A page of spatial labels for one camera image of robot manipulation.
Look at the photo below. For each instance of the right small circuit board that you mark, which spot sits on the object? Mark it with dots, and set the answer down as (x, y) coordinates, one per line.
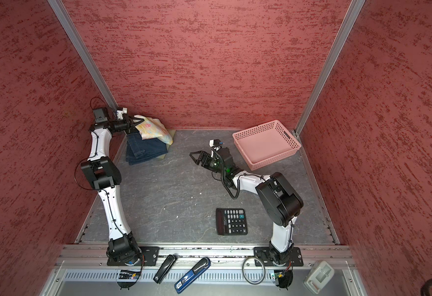
(282, 279)

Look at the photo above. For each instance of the blue denim skirt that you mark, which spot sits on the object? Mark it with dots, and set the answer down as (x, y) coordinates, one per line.
(142, 150)

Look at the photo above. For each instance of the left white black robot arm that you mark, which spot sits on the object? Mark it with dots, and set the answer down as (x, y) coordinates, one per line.
(105, 178)

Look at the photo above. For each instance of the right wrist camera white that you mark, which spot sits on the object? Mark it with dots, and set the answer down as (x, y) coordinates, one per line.
(215, 144)

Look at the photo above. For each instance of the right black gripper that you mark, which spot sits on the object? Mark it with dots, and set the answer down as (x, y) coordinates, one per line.
(205, 164)

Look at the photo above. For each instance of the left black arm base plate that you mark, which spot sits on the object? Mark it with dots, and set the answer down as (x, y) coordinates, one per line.
(150, 253)

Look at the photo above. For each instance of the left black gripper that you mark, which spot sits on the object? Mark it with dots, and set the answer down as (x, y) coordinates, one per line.
(129, 123)

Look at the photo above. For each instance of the left small circuit board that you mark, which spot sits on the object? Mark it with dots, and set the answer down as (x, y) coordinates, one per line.
(129, 275)

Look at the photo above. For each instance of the blue black stapler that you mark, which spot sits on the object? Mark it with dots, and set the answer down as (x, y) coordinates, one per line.
(192, 275)

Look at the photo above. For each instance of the grey plastic dispenser box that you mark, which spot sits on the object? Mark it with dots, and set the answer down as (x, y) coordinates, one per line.
(319, 276)

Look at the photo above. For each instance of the black desk calculator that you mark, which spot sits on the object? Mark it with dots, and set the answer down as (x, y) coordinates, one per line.
(231, 222)

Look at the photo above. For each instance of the small circuit board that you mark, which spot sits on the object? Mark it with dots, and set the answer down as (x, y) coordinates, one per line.
(282, 279)
(129, 275)

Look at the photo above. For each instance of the pastel patterned cloth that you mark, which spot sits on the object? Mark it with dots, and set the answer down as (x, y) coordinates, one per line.
(152, 128)

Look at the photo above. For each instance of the pink plastic basket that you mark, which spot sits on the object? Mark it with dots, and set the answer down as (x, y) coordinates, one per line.
(265, 144)

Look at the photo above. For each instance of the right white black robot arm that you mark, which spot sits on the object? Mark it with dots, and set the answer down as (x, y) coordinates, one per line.
(279, 199)

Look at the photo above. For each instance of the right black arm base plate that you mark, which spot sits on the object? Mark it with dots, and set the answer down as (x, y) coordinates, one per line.
(262, 255)

